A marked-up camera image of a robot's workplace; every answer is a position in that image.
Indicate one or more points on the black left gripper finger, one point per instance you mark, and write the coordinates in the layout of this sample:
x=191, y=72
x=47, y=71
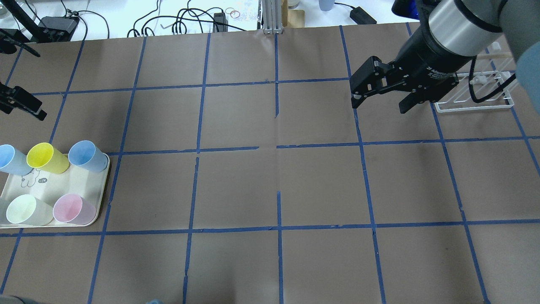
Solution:
x=19, y=98

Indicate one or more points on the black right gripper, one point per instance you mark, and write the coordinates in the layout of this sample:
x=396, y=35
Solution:
x=423, y=60

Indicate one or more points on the yellow plastic cup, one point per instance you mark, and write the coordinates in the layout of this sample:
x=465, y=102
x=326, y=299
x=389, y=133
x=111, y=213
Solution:
x=46, y=157

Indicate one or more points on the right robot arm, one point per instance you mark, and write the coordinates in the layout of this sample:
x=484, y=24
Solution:
x=453, y=33

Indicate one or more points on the light blue outer cup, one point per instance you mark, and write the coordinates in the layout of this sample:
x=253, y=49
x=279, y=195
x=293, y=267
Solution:
x=13, y=161

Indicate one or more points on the blue cup near tray corner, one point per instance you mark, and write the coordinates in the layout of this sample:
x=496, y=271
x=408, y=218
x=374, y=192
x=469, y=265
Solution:
x=85, y=154

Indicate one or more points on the pale green plastic cup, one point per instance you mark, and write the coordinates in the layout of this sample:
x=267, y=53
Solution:
x=28, y=210

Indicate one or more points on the pink plastic cup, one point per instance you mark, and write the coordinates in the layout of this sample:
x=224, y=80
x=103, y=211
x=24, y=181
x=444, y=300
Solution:
x=73, y=209

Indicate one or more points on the black power adapter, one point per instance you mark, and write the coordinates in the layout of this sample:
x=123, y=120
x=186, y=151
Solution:
x=361, y=17

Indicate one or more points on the cream serving tray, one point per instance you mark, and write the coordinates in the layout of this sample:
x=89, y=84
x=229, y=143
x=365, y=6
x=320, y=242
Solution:
x=49, y=187

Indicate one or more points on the white wire cup rack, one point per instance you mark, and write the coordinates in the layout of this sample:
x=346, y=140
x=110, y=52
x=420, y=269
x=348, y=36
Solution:
x=491, y=72

